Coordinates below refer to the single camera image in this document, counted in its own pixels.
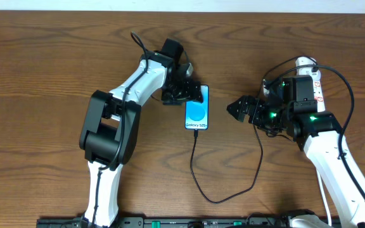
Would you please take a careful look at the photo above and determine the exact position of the black USB charging cable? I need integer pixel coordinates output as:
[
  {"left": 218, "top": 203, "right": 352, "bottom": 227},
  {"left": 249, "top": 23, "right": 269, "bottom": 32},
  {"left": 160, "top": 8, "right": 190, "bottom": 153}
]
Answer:
[{"left": 189, "top": 54, "right": 319, "bottom": 205}]

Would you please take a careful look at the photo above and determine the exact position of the blue screen Galaxy smartphone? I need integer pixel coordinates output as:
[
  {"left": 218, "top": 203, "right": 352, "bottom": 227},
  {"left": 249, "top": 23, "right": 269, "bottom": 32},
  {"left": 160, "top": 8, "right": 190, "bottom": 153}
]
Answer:
[{"left": 184, "top": 85, "right": 209, "bottom": 130}]

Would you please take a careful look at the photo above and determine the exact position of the white power strip socket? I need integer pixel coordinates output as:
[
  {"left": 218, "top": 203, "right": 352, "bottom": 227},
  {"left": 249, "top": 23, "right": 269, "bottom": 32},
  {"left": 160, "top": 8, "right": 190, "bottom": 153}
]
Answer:
[{"left": 295, "top": 56, "right": 326, "bottom": 112}]

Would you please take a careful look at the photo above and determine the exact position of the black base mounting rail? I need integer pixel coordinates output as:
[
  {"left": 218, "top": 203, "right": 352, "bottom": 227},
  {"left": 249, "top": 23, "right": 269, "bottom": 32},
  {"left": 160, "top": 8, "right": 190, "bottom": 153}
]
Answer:
[{"left": 36, "top": 216, "right": 342, "bottom": 228}]

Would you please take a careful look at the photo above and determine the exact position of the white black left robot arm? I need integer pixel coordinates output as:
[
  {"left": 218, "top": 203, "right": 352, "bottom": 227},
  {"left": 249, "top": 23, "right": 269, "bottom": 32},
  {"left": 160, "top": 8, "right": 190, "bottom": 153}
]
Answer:
[{"left": 79, "top": 39, "right": 203, "bottom": 227}]

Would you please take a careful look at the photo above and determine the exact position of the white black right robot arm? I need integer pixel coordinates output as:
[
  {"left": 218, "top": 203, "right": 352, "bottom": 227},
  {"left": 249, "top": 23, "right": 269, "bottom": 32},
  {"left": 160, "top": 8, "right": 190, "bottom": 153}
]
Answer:
[{"left": 227, "top": 75, "right": 365, "bottom": 227}]

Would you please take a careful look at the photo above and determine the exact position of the white power strip cord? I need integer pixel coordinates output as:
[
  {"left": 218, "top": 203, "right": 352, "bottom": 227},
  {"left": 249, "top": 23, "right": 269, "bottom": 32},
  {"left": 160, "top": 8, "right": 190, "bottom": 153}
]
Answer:
[{"left": 315, "top": 169, "right": 333, "bottom": 227}]

